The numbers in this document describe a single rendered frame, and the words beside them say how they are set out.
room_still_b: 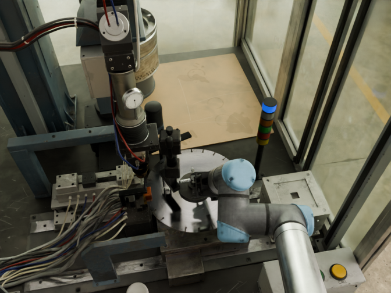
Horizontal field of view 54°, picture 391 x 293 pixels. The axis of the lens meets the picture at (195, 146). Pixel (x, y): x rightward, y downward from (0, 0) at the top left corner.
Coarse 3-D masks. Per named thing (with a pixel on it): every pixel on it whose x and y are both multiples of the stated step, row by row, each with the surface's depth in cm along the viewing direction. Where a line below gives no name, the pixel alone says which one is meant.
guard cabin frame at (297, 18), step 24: (240, 0) 192; (240, 24) 202; (360, 24) 100; (288, 48) 146; (336, 48) 114; (288, 72) 149; (336, 72) 114; (264, 96) 182; (288, 96) 157; (312, 120) 137; (288, 144) 160; (312, 144) 137; (384, 216) 98; (384, 240) 105; (360, 264) 114
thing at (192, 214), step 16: (160, 160) 133; (192, 160) 133; (208, 160) 133; (224, 160) 133; (160, 176) 129; (160, 192) 125; (176, 192) 125; (160, 208) 121; (176, 208) 121; (192, 208) 121; (208, 208) 121; (176, 224) 117; (192, 224) 117; (208, 224) 117
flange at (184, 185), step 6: (186, 174) 128; (180, 186) 125; (186, 186) 125; (192, 186) 123; (180, 192) 124; (186, 192) 123; (186, 198) 122; (192, 198) 122; (198, 198) 122; (204, 198) 123
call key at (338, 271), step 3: (333, 267) 113; (336, 267) 113; (339, 267) 113; (342, 267) 113; (333, 270) 112; (336, 270) 112; (339, 270) 112; (342, 270) 112; (345, 270) 112; (333, 273) 112; (336, 273) 111; (339, 273) 111; (342, 273) 111; (345, 273) 111; (336, 276) 111; (339, 276) 111; (342, 276) 111
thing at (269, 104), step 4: (264, 100) 123; (268, 100) 123; (272, 100) 123; (264, 104) 122; (268, 104) 122; (272, 104) 122; (276, 104) 122; (264, 108) 123; (268, 108) 122; (272, 108) 122; (268, 112) 123; (272, 112) 123
